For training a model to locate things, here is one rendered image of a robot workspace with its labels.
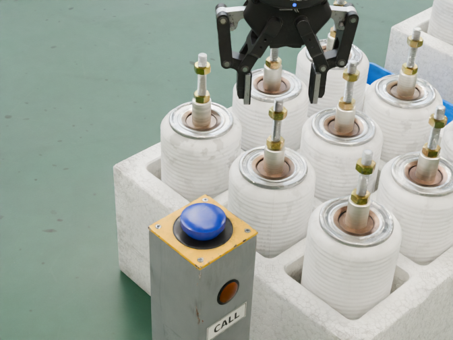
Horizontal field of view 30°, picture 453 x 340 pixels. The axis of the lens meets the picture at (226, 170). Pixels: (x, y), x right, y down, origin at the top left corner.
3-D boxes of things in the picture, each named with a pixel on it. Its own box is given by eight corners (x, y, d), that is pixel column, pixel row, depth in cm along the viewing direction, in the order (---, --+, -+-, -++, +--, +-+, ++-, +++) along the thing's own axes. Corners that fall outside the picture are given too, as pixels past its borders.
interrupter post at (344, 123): (350, 123, 100) (354, 100, 98) (355, 135, 98) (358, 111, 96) (331, 124, 100) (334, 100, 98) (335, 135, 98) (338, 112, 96)
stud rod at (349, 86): (348, 115, 99) (356, 59, 94) (350, 119, 98) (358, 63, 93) (340, 115, 99) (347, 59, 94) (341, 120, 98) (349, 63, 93)
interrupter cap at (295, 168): (237, 148, 96) (237, 144, 95) (304, 150, 96) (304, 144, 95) (239, 191, 90) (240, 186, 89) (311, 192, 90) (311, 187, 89)
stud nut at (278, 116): (289, 118, 88) (290, 111, 87) (276, 123, 87) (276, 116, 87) (279, 108, 89) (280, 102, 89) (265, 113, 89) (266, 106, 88)
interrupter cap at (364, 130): (367, 110, 103) (367, 105, 102) (382, 147, 97) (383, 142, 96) (305, 112, 102) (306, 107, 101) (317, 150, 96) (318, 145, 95)
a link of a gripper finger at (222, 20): (226, 1, 81) (238, 52, 85) (207, 5, 81) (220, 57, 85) (228, 14, 79) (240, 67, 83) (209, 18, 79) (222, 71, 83)
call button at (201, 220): (234, 234, 75) (235, 216, 74) (201, 254, 73) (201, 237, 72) (204, 212, 77) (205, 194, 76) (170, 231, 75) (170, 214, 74)
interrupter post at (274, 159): (261, 163, 94) (263, 139, 92) (283, 163, 94) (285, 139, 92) (262, 177, 92) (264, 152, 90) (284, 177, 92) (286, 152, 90)
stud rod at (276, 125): (280, 158, 92) (286, 100, 87) (272, 160, 91) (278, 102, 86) (275, 153, 92) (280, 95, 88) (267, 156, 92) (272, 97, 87)
